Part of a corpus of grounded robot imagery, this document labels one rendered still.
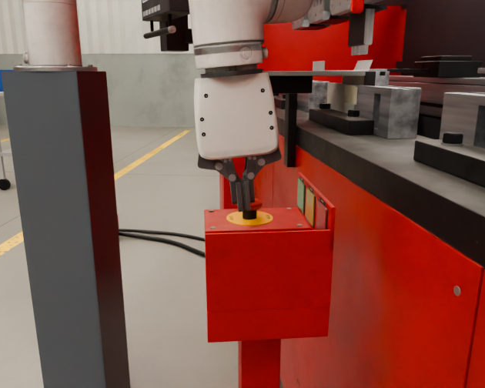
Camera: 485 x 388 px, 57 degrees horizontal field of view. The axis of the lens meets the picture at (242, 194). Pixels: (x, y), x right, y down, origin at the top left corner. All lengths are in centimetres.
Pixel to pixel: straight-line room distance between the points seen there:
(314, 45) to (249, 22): 147
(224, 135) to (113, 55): 827
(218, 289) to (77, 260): 69
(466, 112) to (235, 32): 34
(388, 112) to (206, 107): 45
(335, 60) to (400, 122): 113
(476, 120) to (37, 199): 96
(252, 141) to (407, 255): 23
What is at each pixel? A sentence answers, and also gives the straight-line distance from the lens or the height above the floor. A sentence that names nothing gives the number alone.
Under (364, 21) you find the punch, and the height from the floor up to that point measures 111.
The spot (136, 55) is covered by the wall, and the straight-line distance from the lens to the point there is 865.
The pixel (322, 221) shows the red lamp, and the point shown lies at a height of 81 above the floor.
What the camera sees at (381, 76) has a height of 99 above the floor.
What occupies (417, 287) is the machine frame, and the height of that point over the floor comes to 76.
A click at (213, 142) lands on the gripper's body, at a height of 92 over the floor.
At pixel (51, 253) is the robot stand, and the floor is 56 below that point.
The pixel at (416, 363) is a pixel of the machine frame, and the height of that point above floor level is 67.
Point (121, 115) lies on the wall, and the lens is 880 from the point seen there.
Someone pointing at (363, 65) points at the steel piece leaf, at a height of 101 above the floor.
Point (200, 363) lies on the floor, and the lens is 171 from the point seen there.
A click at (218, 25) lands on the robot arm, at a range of 53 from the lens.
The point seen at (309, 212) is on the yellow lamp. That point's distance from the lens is 66.
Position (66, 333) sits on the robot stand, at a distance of 134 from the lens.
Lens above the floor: 100
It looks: 15 degrees down
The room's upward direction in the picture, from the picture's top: straight up
